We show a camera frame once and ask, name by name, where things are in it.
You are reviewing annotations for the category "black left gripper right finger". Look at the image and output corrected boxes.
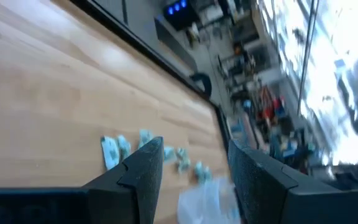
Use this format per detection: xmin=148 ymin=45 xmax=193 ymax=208
xmin=227 ymin=139 xmax=358 ymax=224

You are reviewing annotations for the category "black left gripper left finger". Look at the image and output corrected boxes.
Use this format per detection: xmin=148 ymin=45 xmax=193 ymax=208
xmin=87 ymin=136 xmax=165 ymax=224

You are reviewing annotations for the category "green white stevia packet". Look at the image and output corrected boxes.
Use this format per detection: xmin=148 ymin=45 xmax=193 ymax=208
xmin=175 ymin=147 xmax=192 ymax=174
xmin=117 ymin=134 xmax=132 ymax=161
xmin=193 ymin=161 xmax=213 ymax=185
xmin=163 ymin=146 xmax=177 ymax=164
xmin=100 ymin=136 xmax=121 ymax=171
xmin=138 ymin=129 xmax=154 ymax=149

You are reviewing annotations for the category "clear plastic cup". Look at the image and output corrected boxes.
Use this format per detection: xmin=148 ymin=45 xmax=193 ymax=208
xmin=177 ymin=176 xmax=242 ymax=224

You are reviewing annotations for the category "black hook clamp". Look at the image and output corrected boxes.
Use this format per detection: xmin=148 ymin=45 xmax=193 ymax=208
xmin=190 ymin=72 xmax=213 ymax=98

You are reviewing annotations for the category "black device with blue lights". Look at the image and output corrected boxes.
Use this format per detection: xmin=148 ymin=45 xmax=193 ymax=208
xmin=162 ymin=0 xmax=198 ymax=30

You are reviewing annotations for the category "black aluminium table frame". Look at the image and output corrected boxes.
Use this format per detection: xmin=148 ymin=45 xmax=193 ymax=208
xmin=69 ymin=0 xmax=233 ymax=150

